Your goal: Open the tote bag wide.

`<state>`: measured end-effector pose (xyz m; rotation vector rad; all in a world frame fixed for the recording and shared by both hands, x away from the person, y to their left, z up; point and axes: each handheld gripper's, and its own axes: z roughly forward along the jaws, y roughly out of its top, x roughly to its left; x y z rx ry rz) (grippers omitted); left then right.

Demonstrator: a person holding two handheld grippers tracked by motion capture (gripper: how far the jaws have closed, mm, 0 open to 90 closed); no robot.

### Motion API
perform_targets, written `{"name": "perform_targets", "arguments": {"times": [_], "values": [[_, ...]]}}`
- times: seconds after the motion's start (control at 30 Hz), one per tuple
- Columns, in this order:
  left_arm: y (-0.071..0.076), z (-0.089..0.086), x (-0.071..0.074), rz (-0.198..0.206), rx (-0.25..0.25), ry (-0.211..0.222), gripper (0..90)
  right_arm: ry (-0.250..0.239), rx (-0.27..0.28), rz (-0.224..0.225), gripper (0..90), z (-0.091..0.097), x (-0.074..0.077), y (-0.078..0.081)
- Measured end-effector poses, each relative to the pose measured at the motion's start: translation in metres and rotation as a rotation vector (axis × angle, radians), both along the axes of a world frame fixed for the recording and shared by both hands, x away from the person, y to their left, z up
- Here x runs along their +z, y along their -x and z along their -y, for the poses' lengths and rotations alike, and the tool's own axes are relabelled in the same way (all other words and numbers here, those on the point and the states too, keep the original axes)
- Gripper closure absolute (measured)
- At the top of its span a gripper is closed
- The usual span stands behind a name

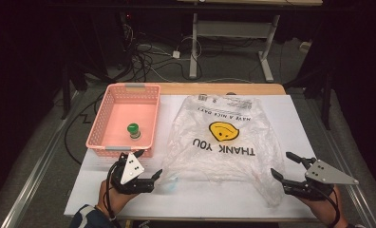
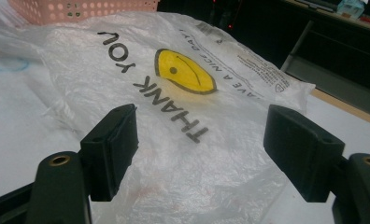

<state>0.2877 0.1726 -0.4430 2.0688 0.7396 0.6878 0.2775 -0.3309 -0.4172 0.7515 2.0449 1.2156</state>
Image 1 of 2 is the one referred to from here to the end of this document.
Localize aluminium rail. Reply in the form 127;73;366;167
0;90;84;228
307;90;376;228

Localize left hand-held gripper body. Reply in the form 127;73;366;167
109;152;156;195

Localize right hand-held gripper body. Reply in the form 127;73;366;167
282;159;360;201

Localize person's right hand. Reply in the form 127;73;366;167
295;185;348;228

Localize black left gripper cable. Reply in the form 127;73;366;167
103;160;127;222

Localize black stand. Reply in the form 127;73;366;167
60;58;114;121
284;61;333;131

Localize black floor cable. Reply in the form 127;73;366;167
64;90;106;166

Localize white board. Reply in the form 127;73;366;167
64;94;319;220

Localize white frame desk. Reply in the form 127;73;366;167
176;0;324;83

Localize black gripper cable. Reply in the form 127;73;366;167
103;160;127;222
313;184;342;228

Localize pink plastic basket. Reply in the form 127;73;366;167
85;83;161;159

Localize clear plastic bag yellow face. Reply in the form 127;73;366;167
160;93;287;208

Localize person's left hand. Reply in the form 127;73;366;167
97;180;140;220

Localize tangle of floor cables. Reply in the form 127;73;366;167
118;12;203;84

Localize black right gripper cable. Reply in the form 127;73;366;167
313;184;342;228

